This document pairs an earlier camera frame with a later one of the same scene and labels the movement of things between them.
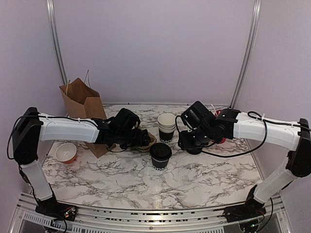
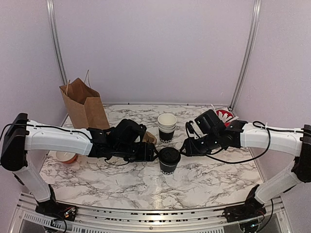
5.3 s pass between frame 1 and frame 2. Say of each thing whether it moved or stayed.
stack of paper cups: stayed
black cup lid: moved
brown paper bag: stayed
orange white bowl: stayed
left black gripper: moved
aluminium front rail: stayed
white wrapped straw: stayed
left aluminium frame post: stayed
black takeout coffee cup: moved
